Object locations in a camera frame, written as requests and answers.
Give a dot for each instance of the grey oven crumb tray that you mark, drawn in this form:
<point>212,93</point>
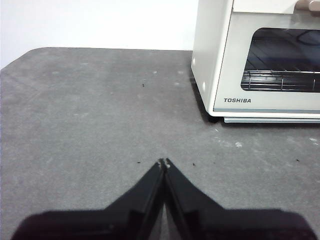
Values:
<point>262,120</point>

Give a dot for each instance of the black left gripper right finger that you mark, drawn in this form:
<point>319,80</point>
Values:
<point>212,222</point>

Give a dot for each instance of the white Toshiba toaster oven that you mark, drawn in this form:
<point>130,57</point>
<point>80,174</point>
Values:
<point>207,50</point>

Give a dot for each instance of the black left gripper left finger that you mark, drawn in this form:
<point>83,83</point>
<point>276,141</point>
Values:
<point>112,222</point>

